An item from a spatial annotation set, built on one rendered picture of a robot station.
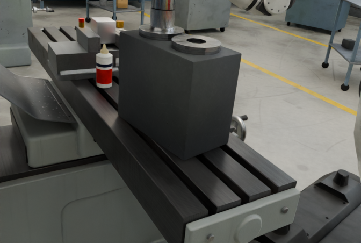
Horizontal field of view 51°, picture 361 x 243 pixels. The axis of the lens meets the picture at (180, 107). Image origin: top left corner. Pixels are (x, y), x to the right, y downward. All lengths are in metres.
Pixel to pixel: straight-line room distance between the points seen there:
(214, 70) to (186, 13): 4.90
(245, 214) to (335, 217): 0.63
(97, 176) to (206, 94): 0.53
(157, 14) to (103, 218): 0.68
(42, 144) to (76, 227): 0.30
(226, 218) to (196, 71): 0.23
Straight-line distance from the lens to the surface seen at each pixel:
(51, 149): 1.02
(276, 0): 1.12
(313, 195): 1.27
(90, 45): 1.04
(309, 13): 7.04
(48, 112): 1.00
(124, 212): 1.22
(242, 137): 1.46
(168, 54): 0.65
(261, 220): 0.66
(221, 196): 0.62
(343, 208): 1.26
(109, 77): 0.98
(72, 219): 1.16
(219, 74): 0.66
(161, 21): 0.73
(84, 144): 1.00
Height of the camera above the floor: 1.28
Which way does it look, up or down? 24 degrees down
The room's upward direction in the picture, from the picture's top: 5 degrees clockwise
